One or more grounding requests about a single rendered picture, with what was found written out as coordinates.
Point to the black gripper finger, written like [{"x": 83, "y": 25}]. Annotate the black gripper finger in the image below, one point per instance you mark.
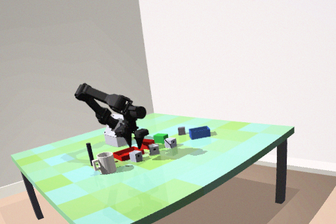
[
  {"x": 139, "y": 141},
  {"x": 128, "y": 139}
]

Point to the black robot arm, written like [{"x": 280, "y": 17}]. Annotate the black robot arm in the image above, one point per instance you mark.
[{"x": 116, "y": 103}]

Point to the grey mug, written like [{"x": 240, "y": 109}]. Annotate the grey mug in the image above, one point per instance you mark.
[{"x": 106, "y": 163}]

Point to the red tray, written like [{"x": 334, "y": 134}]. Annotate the red tray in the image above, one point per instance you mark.
[{"x": 124, "y": 154}]

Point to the green gauge with short grey pin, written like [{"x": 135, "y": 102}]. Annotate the green gauge with short grey pin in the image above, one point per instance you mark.
[{"x": 160, "y": 137}]

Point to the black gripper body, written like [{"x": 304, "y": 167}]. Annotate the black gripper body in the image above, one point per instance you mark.
[{"x": 133, "y": 128}]

